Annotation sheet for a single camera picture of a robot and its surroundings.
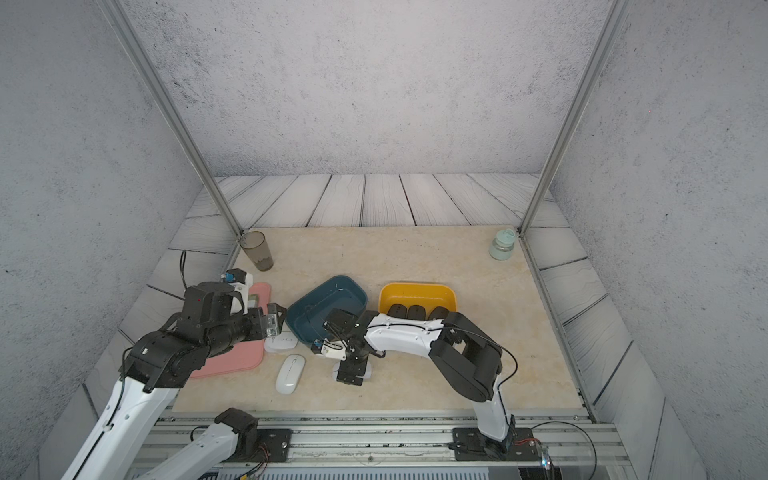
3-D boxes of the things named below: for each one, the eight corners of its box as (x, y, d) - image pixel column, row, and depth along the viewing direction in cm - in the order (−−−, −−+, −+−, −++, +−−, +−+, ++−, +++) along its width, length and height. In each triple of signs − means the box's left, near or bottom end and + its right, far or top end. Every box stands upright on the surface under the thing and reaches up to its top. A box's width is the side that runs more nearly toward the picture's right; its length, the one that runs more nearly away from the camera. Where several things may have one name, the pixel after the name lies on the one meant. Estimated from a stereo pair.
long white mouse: (276, 395, 83) (273, 392, 81) (285, 358, 90) (282, 354, 88) (299, 395, 83) (296, 392, 81) (306, 357, 90) (304, 354, 88)
